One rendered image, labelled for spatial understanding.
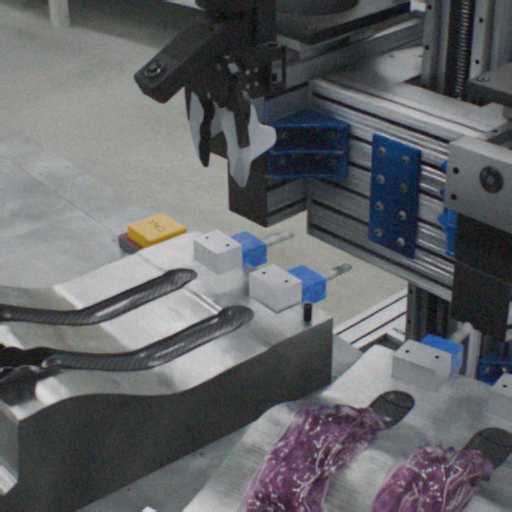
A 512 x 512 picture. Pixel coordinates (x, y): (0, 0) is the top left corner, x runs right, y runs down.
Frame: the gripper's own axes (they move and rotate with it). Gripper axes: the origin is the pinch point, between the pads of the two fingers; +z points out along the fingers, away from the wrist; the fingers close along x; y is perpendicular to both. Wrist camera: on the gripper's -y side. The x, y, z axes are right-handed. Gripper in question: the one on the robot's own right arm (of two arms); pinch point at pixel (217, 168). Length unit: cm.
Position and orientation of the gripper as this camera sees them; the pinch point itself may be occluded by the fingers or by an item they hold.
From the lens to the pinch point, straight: 124.4
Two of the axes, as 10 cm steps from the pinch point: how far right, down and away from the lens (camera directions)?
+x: -6.1, -3.8, 6.9
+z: 0.1, 8.7, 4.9
